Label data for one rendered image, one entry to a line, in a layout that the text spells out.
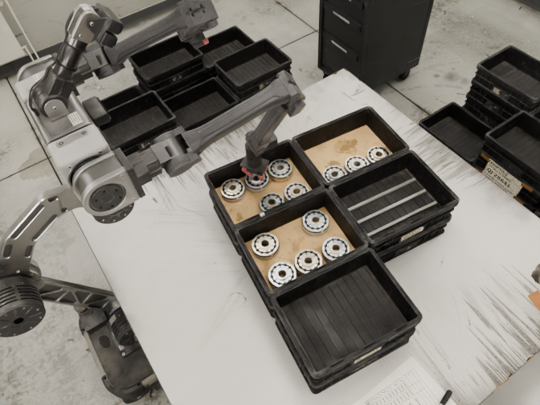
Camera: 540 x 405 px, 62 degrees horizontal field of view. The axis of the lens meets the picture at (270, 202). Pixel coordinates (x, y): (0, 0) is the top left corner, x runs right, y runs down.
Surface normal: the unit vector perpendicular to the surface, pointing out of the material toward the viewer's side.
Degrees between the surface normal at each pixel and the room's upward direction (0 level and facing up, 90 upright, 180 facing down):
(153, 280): 0
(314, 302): 0
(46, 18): 90
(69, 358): 0
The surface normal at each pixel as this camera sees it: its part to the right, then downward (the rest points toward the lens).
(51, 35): 0.56, 0.65
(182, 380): -0.06, -0.58
